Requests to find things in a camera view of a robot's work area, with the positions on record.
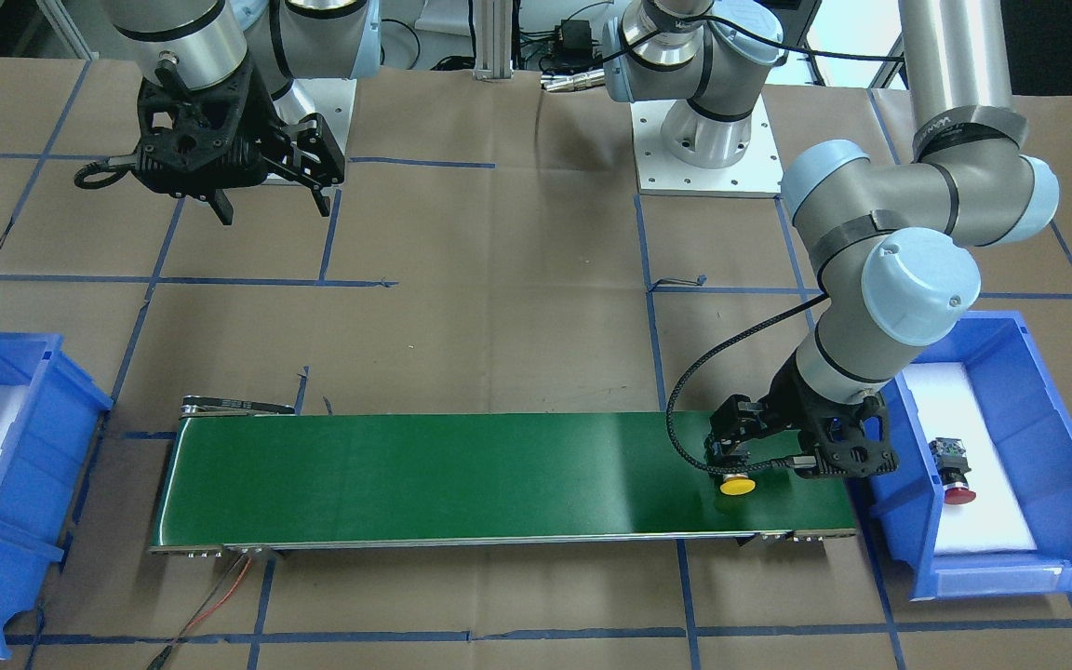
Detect yellow push button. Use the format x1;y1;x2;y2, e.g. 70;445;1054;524
718;474;757;497

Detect black power adapter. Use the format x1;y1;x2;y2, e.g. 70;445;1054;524
554;19;593;57

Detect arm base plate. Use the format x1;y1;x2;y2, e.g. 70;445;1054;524
257;79;356;187
630;96;783;198

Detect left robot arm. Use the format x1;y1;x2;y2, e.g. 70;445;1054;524
601;1;1061;482

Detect black braided cable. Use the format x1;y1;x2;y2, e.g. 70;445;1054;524
665;291;825;480

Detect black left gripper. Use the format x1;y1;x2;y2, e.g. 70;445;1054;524
705;355;899;479

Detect blue source bin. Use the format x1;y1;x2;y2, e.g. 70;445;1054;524
861;311;1072;599

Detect white foam pad source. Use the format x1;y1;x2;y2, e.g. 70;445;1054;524
904;362;1037;556

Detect aluminium frame post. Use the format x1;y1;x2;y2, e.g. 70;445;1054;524
468;1;517;81

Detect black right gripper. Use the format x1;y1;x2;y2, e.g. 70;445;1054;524
133;56;346;225

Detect red black wire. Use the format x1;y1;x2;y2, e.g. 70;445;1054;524
147;553;256;670

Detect green conveyor belt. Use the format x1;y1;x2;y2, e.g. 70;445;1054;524
149;412;857;553

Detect red push button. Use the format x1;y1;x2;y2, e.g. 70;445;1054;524
929;437;977;506

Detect blue destination bin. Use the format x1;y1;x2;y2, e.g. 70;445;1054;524
0;332;113;659

